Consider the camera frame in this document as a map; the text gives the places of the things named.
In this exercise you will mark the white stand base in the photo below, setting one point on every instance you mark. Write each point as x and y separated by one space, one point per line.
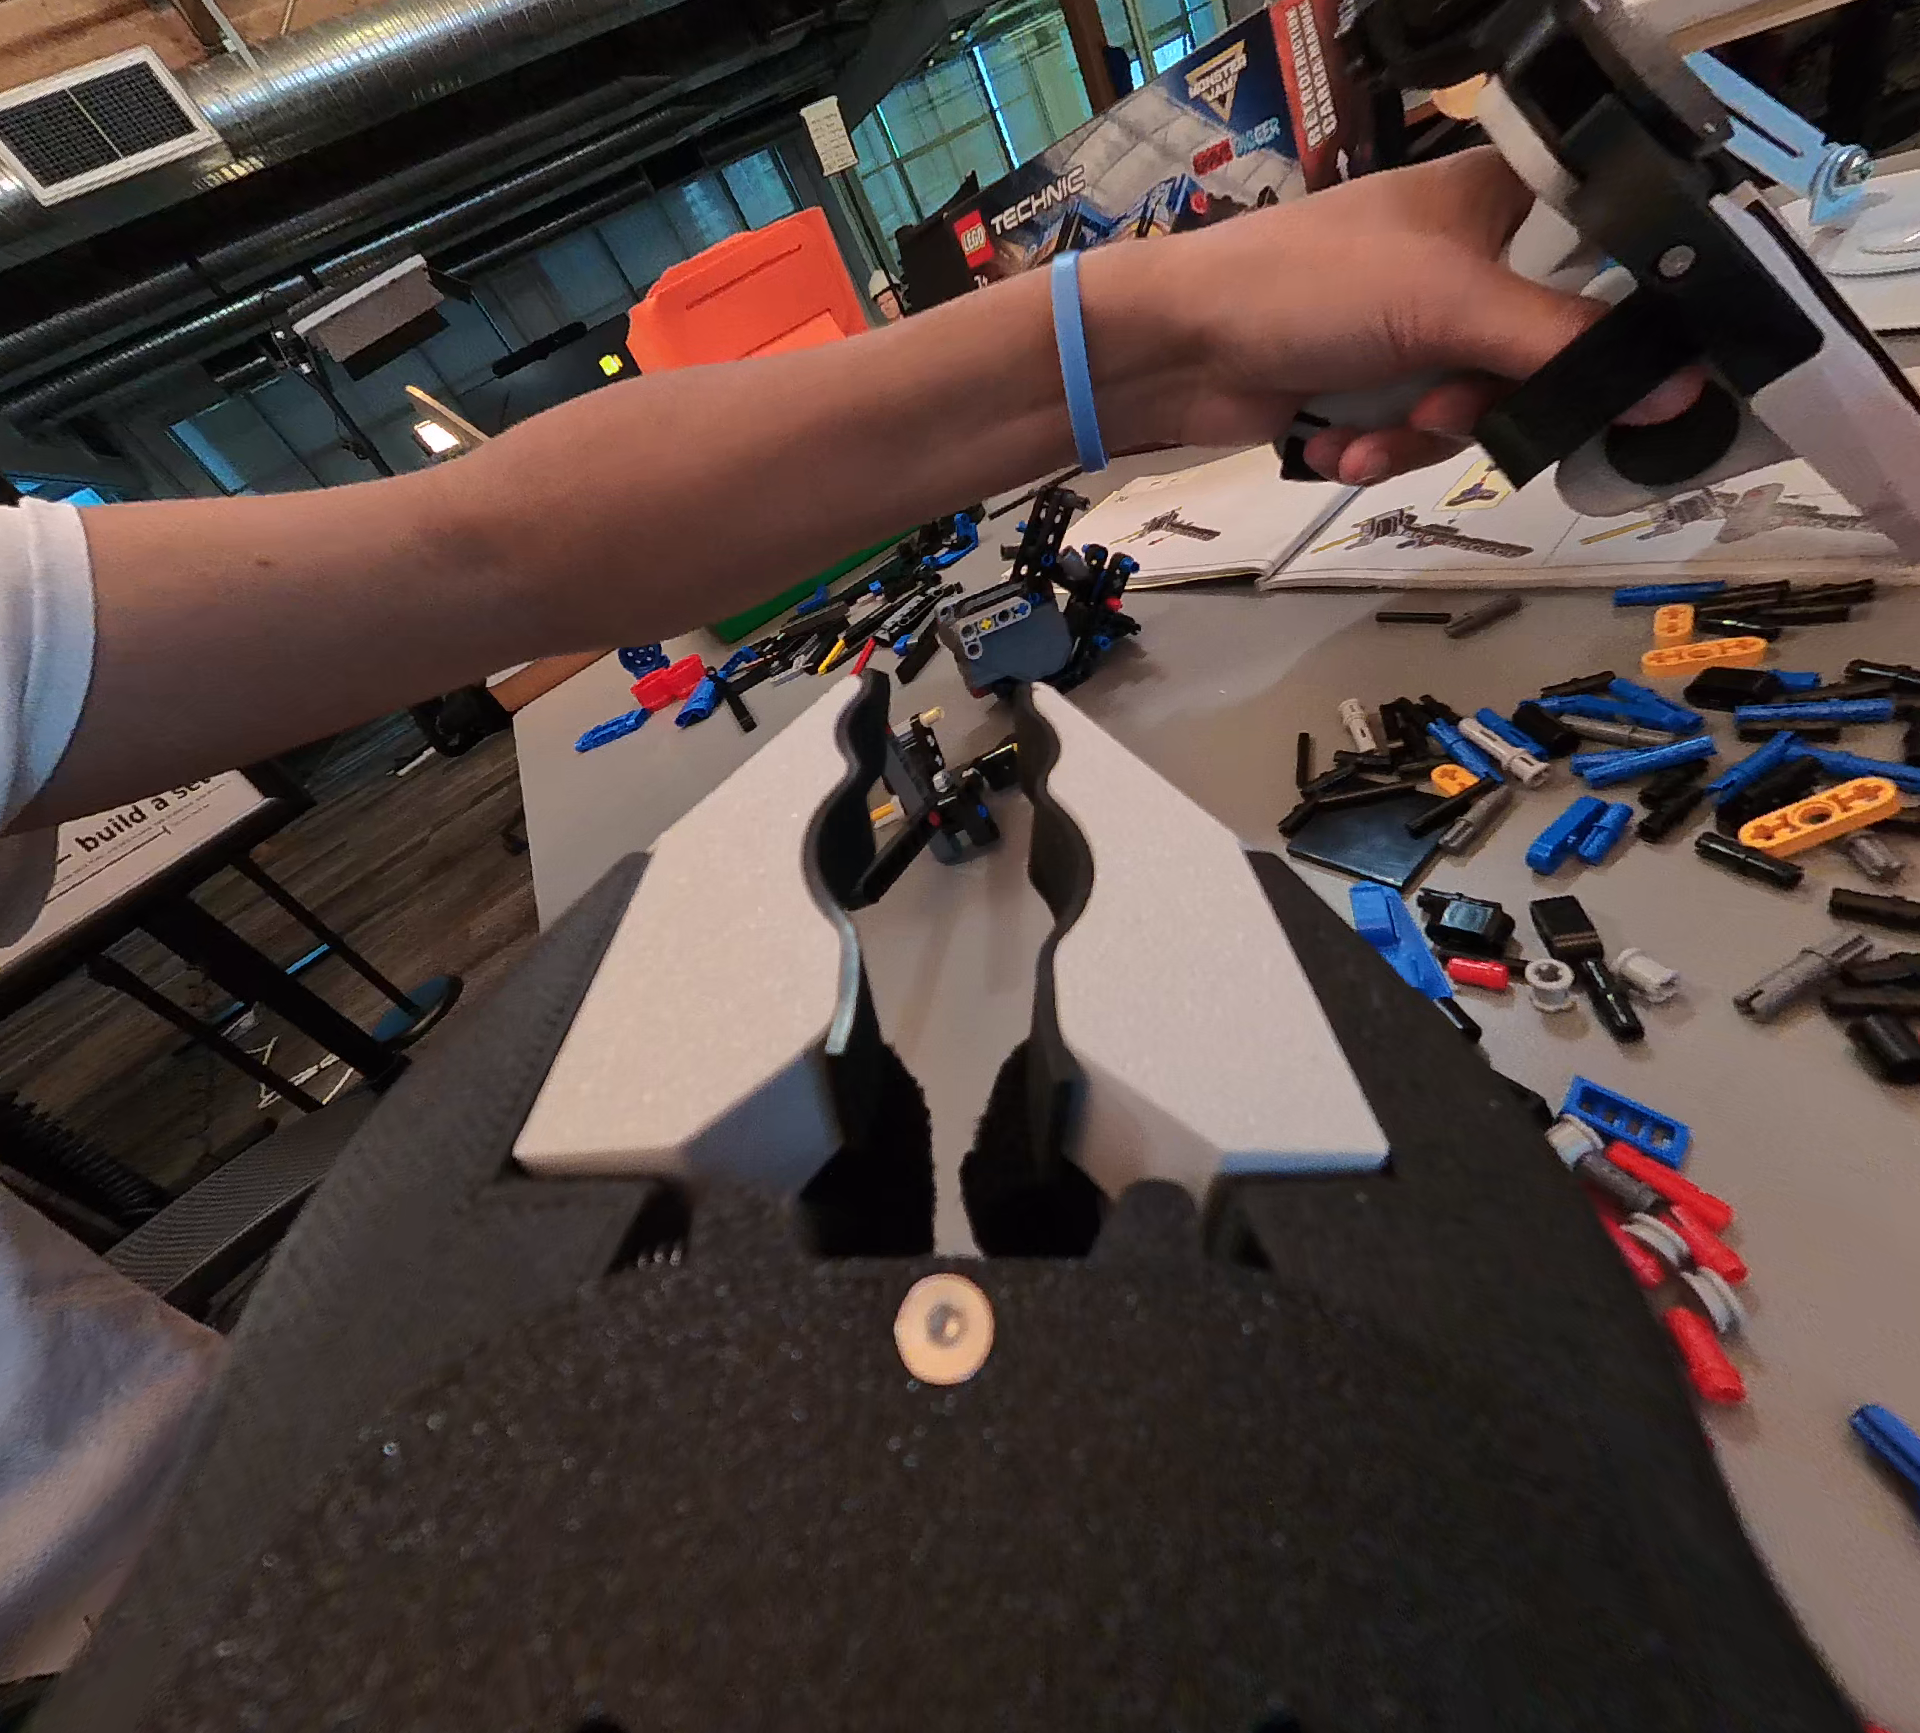
1874 263

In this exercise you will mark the black stand frame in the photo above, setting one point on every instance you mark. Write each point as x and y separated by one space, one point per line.
180 930

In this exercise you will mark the blue wristband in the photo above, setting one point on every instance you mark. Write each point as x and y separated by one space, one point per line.
1076 382

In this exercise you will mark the person's left forearm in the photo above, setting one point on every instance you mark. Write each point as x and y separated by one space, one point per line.
601 503

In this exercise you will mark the hanging light panel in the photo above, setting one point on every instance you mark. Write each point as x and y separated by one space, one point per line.
375 316

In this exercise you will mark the pile of lego beams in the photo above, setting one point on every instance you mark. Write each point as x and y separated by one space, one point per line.
698 701

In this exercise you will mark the orange lego liftarm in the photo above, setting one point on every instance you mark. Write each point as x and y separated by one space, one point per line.
1823 815

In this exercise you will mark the white ceiling vent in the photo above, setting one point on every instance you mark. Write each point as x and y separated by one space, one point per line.
104 121

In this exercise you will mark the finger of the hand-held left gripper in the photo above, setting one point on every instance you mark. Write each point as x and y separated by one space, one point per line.
1861 413

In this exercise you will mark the scattered small lego pieces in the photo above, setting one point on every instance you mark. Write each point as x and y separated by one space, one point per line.
1629 761

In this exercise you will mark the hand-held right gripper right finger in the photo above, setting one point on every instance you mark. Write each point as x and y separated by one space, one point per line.
1201 999

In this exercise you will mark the lego motor frame assembly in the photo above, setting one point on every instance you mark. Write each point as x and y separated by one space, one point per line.
1005 638

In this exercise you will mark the lego instruction booklet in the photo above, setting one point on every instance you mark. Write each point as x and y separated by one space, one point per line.
1410 532

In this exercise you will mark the silver air duct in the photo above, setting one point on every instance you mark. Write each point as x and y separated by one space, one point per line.
450 22

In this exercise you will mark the blue lego wheel hub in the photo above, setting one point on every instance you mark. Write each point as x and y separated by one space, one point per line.
642 657

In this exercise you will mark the black lego beam assembly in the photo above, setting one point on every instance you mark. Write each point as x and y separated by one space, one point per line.
939 803

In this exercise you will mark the lego set box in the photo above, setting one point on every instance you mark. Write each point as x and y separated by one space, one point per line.
1140 172

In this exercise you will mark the green plastic bin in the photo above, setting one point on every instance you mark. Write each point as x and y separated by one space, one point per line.
781 609

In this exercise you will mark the framed marker sign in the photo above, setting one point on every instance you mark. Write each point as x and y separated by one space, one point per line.
150 848

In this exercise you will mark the person's left hand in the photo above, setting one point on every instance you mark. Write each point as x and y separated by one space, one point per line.
1320 293

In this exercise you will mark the red lego panel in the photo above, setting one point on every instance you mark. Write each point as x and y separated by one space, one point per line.
668 682

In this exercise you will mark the black flat lego panel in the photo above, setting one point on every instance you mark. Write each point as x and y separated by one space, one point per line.
1364 840

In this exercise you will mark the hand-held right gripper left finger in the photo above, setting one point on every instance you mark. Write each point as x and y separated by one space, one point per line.
690 999

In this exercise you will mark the orange plastic bin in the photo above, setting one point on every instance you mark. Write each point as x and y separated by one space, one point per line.
750 293

